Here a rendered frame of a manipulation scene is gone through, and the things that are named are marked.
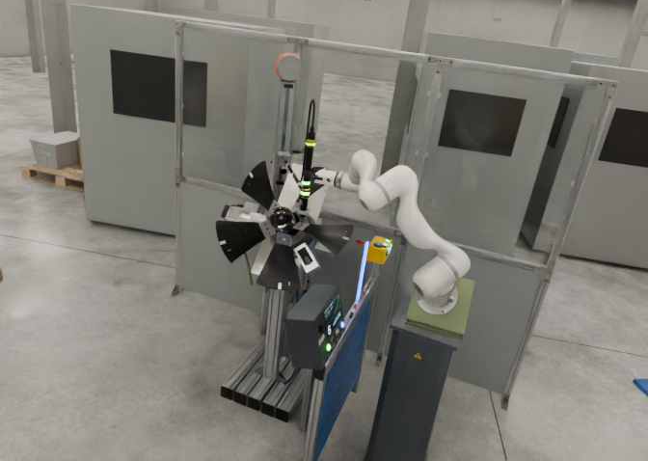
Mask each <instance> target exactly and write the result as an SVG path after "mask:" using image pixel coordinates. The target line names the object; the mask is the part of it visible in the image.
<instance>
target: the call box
mask: <svg viewBox="0 0 648 461"><path fill-rule="evenodd" d="M386 240H387V238H384V237H380V236H377V235H375V237H374V238H373V239H372V241H371V242H370V244H369V245H368V247H367V253H366V259H365V260H368V261H372V262H376V263H379V264H384V262H385V261H386V259H387V257H388V256H389V254H390V252H389V253H388V255H387V256H386V252H387V250H388V249H389V247H390V245H391V244H392V240H390V241H389V243H388V245H387V247H386V248H384V247H383V246H384V243H385V241H386ZM376 242H379V243H382V244H383V245H382V247H377V246H375V243H376Z"/></svg>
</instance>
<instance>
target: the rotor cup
mask: <svg viewBox="0 0 648 461"><path fill-rule="evenodd" d="M280 216H283V218H282V220H280V219H279V217H280ZM292 220H293V222H294V224H293V223H292ZM298 222H301V221H300V219H299V217H298V216H297V215H296V214H295V213H292V212H291V210H290V209H289V208H287V207H284V206H280V207H277V208H275V209H274V210H273V211H272V213H271V215H270V223H271V225H272V226H273V227H274V229H275V231H278V232H282V233H286V234H290V235H291V238H292V237H294V236H295V235H296V234H297V233H298V232H299V231H298V230H295V229H293V226H295V225H296V224H297V223H298ZM281 230H283V231H281Z"/></svg>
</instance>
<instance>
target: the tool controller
mask: <svg viewBox="0 0 648 461"><path fill-rule="evenodd" d="M330 321H331V322H332V329H333V333H332V334H331V336H330V337H329V339H328V338H327V331H326V327H327V325H328V324H329V322H330ZM341 321H343V323H344V317H343V310H342V303H341V295H340V287H339V285H312V286H311V287H310V289H309V290H308V291H307V292H306V293H305V295H304V296H303V297H302V298H301V299H300V301H299V302H298V303H297V304H296V305H295V307H294V308H293V309H292V310H291V311H290V312H289V314H288V315H287V316H286V317H285V318H284V323H285V328H286V334H287V340H288V346H289V352H290V358H291V363H292V366H293V367H299V368H306V369H314V370H322V368H323V367H324V366H325V364H326V362H327V361H328V359H329V357H330V356H331V354H332V352H333V350H334V349H335V347H336V345H337V344H338V341H339V340H340V338H341V336H342V335H343V333H344V331H345V325H344V327H343V328H342V329H341V328H340V322H341ZM337 328H338V329H339V335H338V336H337V335H336V330H337ZM332 336H334V337H335V339H336V340H335V342H334V343H332V342H331V338H332ZM327 343H329V344H330V346H331V349H330V350H329V351H327V350H326V346H327Z"/></svg>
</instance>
